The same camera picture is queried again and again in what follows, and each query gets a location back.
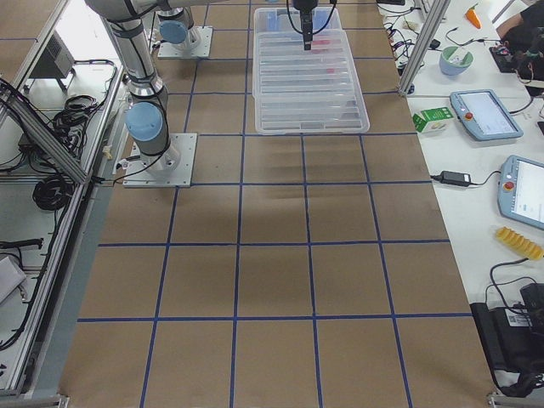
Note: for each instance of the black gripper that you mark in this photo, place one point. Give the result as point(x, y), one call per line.
point(304, 18)

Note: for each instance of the clear plastic box lid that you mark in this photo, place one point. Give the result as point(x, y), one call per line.
point(306, 91)

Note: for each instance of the grey control box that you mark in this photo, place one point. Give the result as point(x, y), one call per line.
point(56, 62)

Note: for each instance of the green blue bowl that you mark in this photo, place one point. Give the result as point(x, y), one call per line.
point(454, 60)

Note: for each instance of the green white carton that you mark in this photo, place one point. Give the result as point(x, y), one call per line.
point(432, 120)

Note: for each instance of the orange carrot toy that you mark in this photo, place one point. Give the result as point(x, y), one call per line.
point(472, 17)

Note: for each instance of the far teach pendant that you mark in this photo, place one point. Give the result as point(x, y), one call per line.
point(484, 116)

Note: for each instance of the teach pendant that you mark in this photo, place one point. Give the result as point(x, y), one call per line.
point(520, 191)
point(484, 116)

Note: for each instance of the black power adapter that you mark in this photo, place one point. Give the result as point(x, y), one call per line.
point(452, 178)

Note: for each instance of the near teach pendant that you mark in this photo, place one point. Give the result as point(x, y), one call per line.
point(520, 191)

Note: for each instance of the yellow ridged toy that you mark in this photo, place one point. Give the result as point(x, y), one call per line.
point(519, 243)

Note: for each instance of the black device on table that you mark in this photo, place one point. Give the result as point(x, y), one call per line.
point(512, 339)

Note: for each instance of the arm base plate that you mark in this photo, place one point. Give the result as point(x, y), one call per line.
point(202, 51)
point(174, 168)

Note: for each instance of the aluminium frame post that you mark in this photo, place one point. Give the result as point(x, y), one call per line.
point(429, 28)

